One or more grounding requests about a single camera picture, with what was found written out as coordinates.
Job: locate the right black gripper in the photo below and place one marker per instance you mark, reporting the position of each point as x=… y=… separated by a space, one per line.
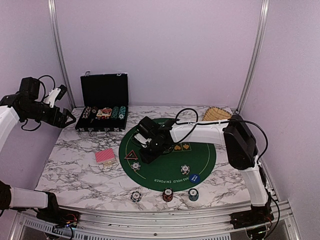
x=147 y=158

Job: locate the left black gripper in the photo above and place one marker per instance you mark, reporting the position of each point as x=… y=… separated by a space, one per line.
x=60 y=123

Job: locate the black triangular dealer button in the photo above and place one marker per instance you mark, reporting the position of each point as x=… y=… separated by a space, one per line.
x=131 y=156

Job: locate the white chips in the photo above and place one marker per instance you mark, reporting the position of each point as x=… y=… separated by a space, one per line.
x=136 y=166
x=185 y=169

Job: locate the blue small blind button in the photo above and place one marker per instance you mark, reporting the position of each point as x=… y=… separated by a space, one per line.
x=194 y=178

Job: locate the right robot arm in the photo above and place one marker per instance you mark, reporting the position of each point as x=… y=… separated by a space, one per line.
x=233 y=134

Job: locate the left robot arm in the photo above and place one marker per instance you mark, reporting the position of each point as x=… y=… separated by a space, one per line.
x=29 y=123

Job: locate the beige blue chips in case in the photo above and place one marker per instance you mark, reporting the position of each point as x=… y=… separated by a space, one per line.
x=86 y=112

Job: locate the brown chips in case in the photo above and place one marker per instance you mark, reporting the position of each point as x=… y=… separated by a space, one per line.
x=94 y=110

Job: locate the card deck in case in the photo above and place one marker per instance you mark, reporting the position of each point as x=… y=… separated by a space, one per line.
x=104 y=113

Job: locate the round green poker mat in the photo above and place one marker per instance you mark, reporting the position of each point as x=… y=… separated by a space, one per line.
x=165 y=171

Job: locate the black poker chip case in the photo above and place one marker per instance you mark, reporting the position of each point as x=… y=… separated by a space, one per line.
x=104 y=91

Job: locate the teal chips row in case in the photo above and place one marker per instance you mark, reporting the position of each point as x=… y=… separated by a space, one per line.
x=122 y=112

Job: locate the green chips row in case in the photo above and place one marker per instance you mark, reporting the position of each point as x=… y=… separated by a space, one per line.
x=115 y=112

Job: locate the red playing card deck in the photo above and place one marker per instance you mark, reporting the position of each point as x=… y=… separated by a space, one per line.
x=105 y=157

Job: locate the red black chip stack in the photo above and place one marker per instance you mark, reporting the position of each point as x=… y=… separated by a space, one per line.
x=167 y=194

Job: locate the woven bamboo tray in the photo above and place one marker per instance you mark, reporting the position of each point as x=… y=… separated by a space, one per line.
x=216 y=113

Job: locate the teal chip stack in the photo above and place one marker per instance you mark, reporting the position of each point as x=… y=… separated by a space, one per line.
x=193 y=194

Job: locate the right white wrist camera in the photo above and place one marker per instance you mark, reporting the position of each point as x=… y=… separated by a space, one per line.
x=142 y=140

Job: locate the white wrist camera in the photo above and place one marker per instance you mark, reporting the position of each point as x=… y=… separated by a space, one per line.
x=142 y=140
x=55 y=95

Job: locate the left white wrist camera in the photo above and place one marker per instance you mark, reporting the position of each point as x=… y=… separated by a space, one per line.
x=55 y=95

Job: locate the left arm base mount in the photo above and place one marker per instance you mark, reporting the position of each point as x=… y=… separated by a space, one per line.
x=62 y=218

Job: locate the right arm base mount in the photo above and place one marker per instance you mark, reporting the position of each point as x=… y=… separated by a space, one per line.
x=249 y=218

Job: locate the right aluminium frame post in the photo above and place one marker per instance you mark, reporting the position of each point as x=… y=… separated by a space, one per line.
x=259 y=39

